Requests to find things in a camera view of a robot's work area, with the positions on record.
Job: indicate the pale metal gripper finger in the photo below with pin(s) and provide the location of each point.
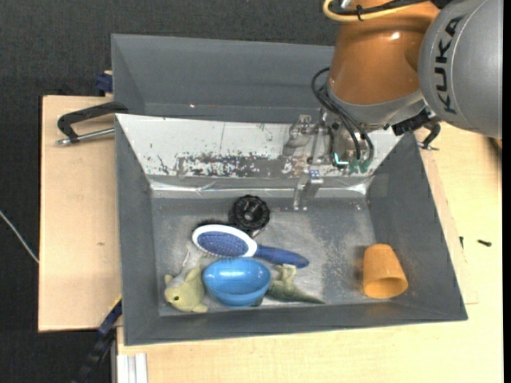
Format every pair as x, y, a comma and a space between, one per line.
305, 190
297, 136

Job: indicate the grey metal bin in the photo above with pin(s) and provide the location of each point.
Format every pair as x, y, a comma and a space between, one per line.
343, 230

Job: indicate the black ribbed round knob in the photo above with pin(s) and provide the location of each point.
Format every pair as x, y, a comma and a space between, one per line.
249, 214

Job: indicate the blue and white hairbrush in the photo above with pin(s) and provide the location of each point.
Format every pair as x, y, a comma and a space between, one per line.
225, 243

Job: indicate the orange plastic cup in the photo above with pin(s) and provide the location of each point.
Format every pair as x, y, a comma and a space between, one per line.
383, 271

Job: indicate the blue plastic bowl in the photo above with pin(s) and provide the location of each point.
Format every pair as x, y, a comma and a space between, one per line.
235, 279

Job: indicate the green plush toy animal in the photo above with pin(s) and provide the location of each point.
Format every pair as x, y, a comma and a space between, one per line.
185, 293

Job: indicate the small black screw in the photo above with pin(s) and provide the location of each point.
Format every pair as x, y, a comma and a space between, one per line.
485, 243

